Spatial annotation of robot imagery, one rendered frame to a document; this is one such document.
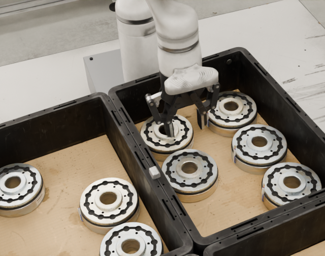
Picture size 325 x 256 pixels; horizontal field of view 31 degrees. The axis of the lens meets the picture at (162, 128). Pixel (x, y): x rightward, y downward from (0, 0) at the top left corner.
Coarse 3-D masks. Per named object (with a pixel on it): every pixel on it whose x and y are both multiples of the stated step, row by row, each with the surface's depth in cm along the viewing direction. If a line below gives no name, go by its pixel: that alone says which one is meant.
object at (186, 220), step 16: (240, 48) 119; (256, 64) 116; (144, 80) 114; (272, 80) 112; (112, 96) 111; (288, 96) 108; (304, 112) 105; (128, 128) 105; (144, 144) 102; (160, 176) 96; (320, 192) 93; (176, 208) 92; (288, 208) 90; (192, 224) 89; (240, 224) 89; (256, 224) 89; (192, 240) 88; (208, 240) 87
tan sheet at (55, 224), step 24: (96, 144) 116; (48, 168) 113; (72, 168) 112; (96, 168) 112; (120, 168) 112; (48, 192) 108; (72, 192) 108; (0, 216) 105; (24, 216) 105; (48, 216) 104; (72, 216) 104; (144, 216) 103; (0, 240) 101; (24, 240) 101; (48, 240) 101; (72, 240) 100; (96, 240) 100
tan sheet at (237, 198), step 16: (192, 112) 121; (192, 128) 118; (208, 128) 118; (208, 144) 115; (224, 144) 114; (224, 160) 112; (288, 160) 111; (224, 176) 109; (240, 176) 108; (256, 176) 108; (224, 192) 106; (240, 192) 106; (256, 192) 106; (192, 208) 104; (208, 208) 104; (224, 208) 104; (240, 208) 103; (256, 208) 103; (208, 224) 101; (224, 224) 101
